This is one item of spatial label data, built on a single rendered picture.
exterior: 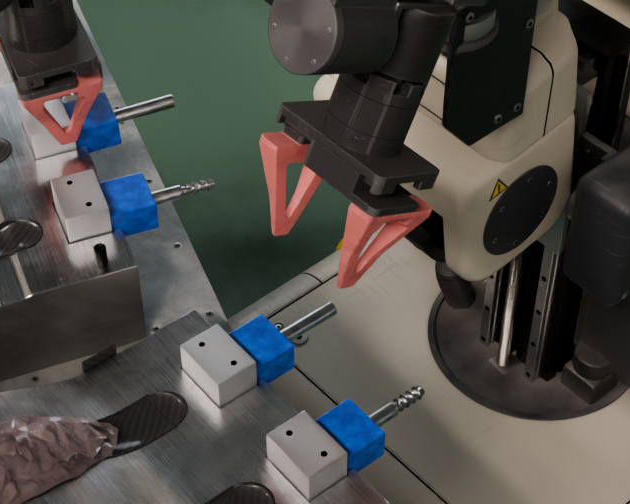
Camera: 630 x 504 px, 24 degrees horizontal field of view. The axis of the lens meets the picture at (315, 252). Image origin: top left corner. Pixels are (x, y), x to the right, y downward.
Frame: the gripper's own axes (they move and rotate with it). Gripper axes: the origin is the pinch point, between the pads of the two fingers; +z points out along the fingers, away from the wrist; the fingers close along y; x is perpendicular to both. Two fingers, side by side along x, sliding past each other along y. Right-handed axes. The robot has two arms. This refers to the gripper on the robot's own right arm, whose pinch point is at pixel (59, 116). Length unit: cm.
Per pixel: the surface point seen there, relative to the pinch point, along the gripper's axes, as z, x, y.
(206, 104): 92, 41, -100
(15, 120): 1.8, -3.4, -3.2
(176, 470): 5.4, -1.6, 35.2
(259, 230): 92, 38, -66
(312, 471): 3.0, 6.9, 40.8
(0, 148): 2.1, -5.5, -0.5
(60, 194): -0.8, -2.6, 10.3
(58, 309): 4.3, -5.5, 17.6
